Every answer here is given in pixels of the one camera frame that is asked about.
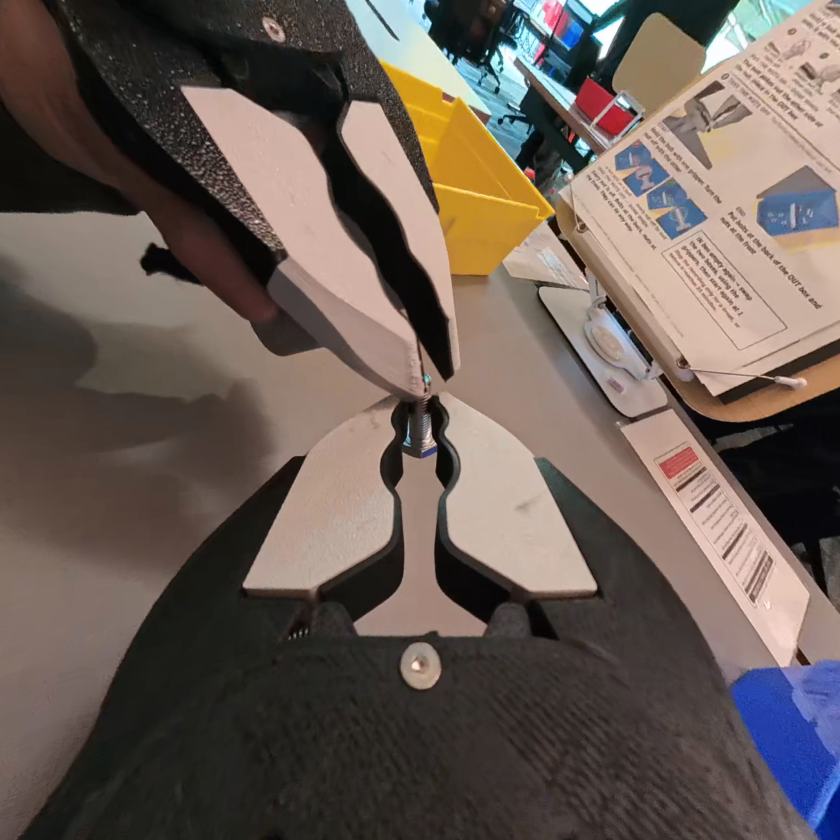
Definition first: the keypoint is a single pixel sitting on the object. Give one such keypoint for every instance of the grey desk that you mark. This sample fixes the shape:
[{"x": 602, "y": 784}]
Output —
[{"x": 131, "y": 590}]

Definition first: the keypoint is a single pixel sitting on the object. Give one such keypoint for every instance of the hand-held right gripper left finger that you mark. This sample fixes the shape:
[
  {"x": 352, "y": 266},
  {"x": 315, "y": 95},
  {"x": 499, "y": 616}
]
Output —
[{"x": 328, "y": 512}]

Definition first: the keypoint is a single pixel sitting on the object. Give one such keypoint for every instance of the white stand base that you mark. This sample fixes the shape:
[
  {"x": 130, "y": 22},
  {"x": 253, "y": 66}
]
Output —
[{"x": 623, "y": 387}]

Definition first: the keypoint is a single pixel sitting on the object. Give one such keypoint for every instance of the beige chair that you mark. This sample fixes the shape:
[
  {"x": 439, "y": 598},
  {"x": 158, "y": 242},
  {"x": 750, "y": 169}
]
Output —
[{"x": 656, "y": 56}]

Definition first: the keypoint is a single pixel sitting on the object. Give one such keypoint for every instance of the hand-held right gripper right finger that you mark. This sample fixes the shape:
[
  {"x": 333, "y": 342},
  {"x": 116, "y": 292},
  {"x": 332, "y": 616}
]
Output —
[{"x": 512, "y": 518}]

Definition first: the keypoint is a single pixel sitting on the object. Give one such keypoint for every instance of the beige wooden clipboard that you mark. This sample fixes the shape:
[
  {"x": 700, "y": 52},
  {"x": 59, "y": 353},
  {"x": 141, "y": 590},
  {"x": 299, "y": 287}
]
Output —
[{"x": 735, "y": 407}]

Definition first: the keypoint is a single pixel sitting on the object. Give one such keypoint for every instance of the white label sheet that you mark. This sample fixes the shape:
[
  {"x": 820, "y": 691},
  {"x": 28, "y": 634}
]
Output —
[{"x": 728, "y": 525}]

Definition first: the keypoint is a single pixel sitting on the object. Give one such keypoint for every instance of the person's left hand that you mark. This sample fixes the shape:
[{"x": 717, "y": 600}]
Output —
[{"x": 98, "y": 144}]

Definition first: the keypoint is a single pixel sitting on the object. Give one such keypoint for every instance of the printed instruction sheet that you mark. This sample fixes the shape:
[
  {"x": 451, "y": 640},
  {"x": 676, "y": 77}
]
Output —
[{"x": 741, "y": 197}]

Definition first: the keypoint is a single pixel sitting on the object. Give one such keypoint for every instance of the blue plastic bin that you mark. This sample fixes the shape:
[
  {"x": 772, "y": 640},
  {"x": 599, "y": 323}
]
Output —
[{"x": 787, "y": 748}]

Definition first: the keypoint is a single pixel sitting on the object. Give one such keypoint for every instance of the small white paper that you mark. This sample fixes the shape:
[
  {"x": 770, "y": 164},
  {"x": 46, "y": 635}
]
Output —
[{"x": 541, "y": 259}]

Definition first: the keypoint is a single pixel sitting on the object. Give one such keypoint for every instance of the yellow plastic bin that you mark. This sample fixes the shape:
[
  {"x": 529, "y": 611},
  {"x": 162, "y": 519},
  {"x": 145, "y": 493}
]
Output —
[{"x": 489, "y": 226}]

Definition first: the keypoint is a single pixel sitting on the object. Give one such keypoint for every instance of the silver hex bolt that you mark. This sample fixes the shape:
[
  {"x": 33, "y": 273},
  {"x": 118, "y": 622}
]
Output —
[{"x": 418, "y": 433}]

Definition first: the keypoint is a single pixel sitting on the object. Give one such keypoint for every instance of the wooden background desk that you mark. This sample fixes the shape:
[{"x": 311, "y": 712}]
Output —
[{"x": 551, "y": 98}]

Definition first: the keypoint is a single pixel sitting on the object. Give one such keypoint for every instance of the red plastic bin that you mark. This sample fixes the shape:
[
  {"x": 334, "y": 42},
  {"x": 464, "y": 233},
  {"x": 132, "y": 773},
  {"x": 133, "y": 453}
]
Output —
[{"x": 600, "y": 105}]

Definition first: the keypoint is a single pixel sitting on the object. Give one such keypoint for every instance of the black office chair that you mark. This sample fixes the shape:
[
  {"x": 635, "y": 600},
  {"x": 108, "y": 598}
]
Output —
[{"x": 479, "y": 33}]

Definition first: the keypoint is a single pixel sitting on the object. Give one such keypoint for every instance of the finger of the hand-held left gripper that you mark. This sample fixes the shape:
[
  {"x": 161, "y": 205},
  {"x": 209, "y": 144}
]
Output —
[
  {"x": 289, "y": 210},
  {"x": 400, "y": 190}
]

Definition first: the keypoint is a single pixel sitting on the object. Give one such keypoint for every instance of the person's left forearm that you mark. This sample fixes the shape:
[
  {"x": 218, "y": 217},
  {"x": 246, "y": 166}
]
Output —
[{"x": 46, "y": 177}]

